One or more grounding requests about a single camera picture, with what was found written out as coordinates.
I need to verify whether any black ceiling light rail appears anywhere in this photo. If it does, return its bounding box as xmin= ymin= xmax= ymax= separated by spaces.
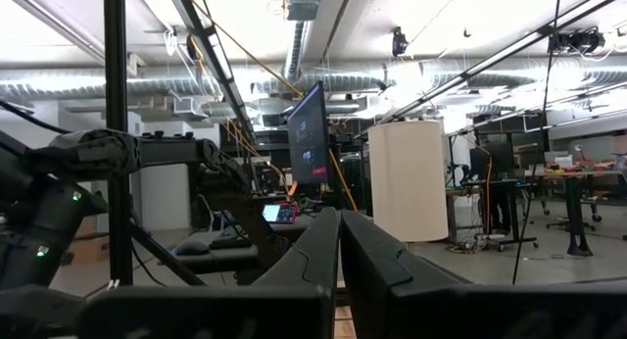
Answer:
xmin=360 ymin=0 xmax=627 ymax=134
xmin=164 ymin=0 xmax=259 ymax=142

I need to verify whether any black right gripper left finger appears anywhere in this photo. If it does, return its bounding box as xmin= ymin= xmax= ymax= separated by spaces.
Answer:
xmin=77 ymin=206 xmax=341 ymax=339

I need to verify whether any silver ventilation duct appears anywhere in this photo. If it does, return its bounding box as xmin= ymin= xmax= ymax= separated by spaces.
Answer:
xmin=0 ymin=57 xmax=627 ymax=116

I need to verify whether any red tablet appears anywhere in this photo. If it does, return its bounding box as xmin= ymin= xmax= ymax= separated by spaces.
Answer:
xmin=261 ymin=201 xmax=301 ymax=226

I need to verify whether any black keyboard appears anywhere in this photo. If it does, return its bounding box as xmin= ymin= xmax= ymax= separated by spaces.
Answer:
xmin=208 ymin=234 xmax=255 ymax=251

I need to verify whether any black computer mouse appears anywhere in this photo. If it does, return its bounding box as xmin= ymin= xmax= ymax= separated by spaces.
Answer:
xmin=172 ymin=239 xmax=212 ymax=258

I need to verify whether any black standing desk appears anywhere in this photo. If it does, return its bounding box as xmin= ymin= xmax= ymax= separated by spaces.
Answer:
xmin=444 ymin=177 xmax=541 ymax=254

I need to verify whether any cardboard box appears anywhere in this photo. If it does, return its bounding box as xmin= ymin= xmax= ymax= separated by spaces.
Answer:
xmin=66 ymin=215 xmax=113 ymax=266

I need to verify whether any black vertical frame pole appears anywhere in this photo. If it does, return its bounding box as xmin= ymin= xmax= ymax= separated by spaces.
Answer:
xmin=102 ymin=0 xmax=206 ymax=287

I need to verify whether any cluttered work table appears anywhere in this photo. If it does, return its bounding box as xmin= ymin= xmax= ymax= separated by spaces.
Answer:
xmin=524 ymin=155 xmax=627 ymax=258

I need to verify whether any black ceiling camera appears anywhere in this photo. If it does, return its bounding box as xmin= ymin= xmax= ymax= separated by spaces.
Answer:
xmin=390 ymin=25 xmax=410 ymax=59
xmin=547 ymin=27 xmax=607 ymax=56

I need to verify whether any black computer monitor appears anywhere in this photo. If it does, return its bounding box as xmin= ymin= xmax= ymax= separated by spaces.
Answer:
xmin=286 ymin=80 xmax=333 ymax=187

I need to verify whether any yellow hanging cable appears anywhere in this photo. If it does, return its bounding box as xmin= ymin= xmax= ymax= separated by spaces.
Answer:
xmin=176 ymin=0 xmax=361 ymax=214

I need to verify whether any white cabinet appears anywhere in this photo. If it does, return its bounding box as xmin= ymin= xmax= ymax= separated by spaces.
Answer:
xmin=127 ymin=111 xmax=193 ymax=232

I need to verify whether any thin black hanging cable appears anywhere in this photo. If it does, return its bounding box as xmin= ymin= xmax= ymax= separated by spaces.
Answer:
xmin=511 ymin=0 xmax=563 ymax=286

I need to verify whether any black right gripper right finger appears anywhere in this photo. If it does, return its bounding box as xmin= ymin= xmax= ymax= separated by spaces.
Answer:
xmin=340 ymin=210 xmax=627 ymax=339

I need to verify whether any white shade wooden base lamp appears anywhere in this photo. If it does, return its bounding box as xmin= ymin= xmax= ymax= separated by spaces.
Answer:
xmin=366 ymin=120 xmax=450 ymax=255

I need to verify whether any person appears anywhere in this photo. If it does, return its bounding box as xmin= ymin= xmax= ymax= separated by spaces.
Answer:
xmin=477 ymin=132 xmax=516 ymax=236

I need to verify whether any grey desk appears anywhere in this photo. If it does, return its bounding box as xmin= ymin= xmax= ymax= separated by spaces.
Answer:
xmin=169 ymin=214 xmax=317 ymax=277

